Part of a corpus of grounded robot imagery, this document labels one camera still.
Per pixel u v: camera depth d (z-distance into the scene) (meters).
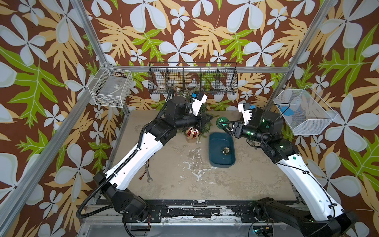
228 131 0.59
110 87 0.86
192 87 0.99
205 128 0.84
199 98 0.54
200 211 0.75
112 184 0.40
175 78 0.99
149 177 0.86
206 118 0.55
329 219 0.37
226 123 0.62
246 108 0.57
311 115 0.78
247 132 0.57
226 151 0.93
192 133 0.70
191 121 0.56
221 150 0.94
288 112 0.84
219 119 0.63
